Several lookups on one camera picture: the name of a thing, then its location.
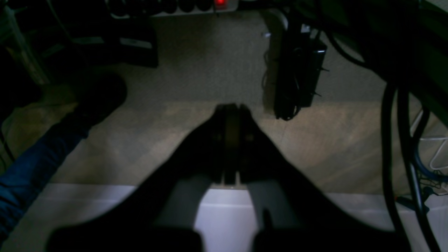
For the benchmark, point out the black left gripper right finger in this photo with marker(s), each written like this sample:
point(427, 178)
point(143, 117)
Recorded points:
point(294, 215)

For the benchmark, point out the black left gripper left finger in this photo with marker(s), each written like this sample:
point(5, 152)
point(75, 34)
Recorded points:
point(159, 216)

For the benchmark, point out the black shoe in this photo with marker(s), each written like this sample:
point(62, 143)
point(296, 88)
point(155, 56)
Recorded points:
point(107, 94)

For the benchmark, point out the blue trousers leg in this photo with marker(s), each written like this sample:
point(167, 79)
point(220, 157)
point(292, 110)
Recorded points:
point(26, 178)

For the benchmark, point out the black power adapter box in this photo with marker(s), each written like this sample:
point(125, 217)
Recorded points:
point(300, 64)

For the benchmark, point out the white wire rack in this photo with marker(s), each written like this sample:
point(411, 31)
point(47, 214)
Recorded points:
point(433, 143)

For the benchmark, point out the white power strip red switch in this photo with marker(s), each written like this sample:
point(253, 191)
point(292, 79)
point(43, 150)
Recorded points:
point(126, 9)

